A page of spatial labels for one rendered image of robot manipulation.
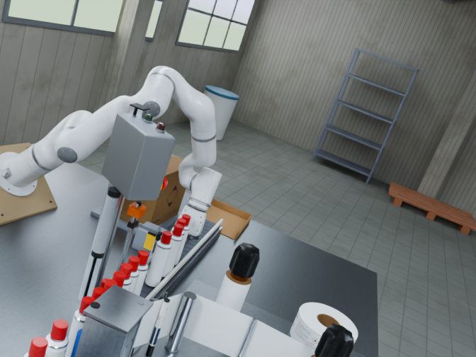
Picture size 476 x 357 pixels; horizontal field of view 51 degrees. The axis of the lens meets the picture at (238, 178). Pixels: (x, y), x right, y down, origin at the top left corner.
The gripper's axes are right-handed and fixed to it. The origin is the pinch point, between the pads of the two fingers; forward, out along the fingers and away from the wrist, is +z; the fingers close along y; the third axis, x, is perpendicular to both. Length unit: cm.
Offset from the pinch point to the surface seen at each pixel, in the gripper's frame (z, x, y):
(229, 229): -9, 57, 7
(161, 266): 6.4, -24.9, 1.7
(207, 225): -7.8, 40.2, -0.6
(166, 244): -1.5, -26.9, 1.0
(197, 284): 9.8, -8.5, 13.2
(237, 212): -18, 77, 5
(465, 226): -113, 558, 250
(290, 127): -178, 691, -49
